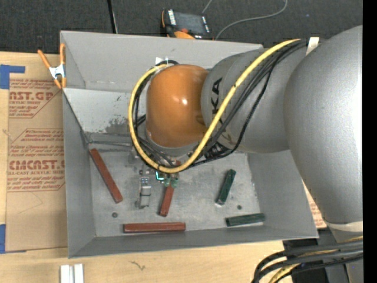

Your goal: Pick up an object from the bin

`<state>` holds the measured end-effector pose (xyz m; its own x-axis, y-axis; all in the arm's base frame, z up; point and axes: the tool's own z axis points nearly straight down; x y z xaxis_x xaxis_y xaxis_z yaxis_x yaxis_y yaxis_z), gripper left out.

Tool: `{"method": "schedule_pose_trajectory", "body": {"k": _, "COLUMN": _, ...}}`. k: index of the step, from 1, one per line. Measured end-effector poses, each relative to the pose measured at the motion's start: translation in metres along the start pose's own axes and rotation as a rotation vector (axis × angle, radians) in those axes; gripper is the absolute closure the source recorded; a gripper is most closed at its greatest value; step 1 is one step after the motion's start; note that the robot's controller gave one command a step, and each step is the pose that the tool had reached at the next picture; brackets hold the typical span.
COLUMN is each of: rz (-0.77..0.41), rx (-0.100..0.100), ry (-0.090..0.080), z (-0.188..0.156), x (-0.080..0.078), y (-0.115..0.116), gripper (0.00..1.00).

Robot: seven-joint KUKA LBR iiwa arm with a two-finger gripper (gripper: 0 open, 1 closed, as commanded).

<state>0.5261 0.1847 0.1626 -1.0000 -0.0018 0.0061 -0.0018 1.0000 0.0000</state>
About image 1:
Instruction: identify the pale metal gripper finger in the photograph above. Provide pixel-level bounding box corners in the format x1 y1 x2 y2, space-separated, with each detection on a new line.
140 176 153 208
135 185 146 209

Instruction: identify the red-brown flat block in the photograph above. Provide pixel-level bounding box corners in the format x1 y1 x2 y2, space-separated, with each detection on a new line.
123 222 187 234
89 148 124 205
158 184 176 218

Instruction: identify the grey metal bin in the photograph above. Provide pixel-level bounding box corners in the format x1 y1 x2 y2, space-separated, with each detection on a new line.
59 30 320 259

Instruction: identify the brown cardboard board, red print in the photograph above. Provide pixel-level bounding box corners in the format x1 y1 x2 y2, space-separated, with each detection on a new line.
0 51 328 252

